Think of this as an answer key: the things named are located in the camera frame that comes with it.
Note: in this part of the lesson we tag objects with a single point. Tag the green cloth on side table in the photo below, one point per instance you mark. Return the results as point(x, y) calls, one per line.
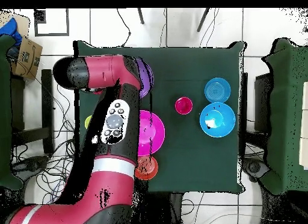
point(286, 113)
point(4, 113)

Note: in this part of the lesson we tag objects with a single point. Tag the black monitor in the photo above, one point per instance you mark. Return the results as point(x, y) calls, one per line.
point(262, 101)

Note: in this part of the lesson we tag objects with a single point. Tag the orange bowl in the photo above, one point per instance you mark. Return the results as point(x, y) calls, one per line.
point(152, 171)

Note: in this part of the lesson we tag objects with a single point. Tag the large pink bowl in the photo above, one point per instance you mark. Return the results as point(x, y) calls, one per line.
point(156, 132)

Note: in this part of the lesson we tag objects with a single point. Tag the black chair frame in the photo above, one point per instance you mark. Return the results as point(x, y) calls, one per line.
point(47, 101)

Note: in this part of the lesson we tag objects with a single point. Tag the crimson cup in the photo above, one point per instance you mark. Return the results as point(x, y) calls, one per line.
point(183, 105)

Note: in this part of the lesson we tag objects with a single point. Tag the white box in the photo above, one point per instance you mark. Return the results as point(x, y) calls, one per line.
point(305, 125)

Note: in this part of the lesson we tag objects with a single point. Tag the dark tripod leg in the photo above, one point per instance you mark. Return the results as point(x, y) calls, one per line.
point(141, 16)
point(202, 20)

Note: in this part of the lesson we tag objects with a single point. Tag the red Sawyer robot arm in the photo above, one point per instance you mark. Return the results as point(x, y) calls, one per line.
point(108, 185)

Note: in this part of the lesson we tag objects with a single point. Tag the cardboard box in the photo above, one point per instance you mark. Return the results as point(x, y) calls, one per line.
point(27, 57)

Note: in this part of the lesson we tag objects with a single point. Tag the small blue bowl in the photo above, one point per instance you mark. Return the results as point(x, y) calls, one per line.
point(217, 90)

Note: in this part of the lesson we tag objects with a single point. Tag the purple bowl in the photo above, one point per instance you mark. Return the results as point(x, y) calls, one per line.
point(145, 74)

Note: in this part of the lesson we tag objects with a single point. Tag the dark grey stand base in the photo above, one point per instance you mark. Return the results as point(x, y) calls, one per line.
point(255, 167)
point(31, 165)

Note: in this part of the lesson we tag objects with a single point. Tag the large blue bowl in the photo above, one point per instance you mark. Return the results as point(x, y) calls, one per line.
point(223, 118)

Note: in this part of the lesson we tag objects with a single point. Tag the blue cloth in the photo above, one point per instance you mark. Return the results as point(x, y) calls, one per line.
point(10, 29)

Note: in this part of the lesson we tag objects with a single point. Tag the dark green tablecloth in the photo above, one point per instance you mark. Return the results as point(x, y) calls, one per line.
point(192, 149)

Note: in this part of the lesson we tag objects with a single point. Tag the yellow cup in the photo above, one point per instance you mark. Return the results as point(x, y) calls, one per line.
point(87, 121)

